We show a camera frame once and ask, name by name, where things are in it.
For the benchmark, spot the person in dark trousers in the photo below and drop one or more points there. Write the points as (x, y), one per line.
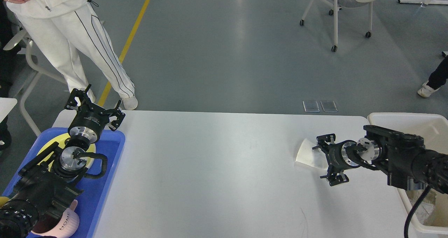
(436, 79)

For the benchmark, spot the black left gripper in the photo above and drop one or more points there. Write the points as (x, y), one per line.
(87, 123)

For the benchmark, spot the white chair at left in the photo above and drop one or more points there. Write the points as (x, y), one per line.
(28, 78)

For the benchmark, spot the yellow plastic plate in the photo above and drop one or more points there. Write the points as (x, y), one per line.
(61, 139)

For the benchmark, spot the blue plastic tray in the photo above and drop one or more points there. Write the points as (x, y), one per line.
(92, 200)

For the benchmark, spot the foil wrapper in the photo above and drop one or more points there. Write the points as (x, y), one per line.
(424, 212)

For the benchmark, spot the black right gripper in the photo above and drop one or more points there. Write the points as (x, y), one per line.
(337, 158)

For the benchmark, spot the white plastic bin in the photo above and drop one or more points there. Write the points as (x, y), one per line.
(434, 129)

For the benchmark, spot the white side table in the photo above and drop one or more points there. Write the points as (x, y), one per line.
(6, 106)

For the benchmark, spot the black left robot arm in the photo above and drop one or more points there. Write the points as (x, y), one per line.
(47, 184)

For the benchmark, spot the pink mug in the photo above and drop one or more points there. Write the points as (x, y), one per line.
(62, 227)

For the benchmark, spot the person in white trousers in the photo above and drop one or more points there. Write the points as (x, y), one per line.
(64, 28)

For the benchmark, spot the floor socket plate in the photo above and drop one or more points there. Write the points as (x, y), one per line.
(311, 106)
(329, 106)

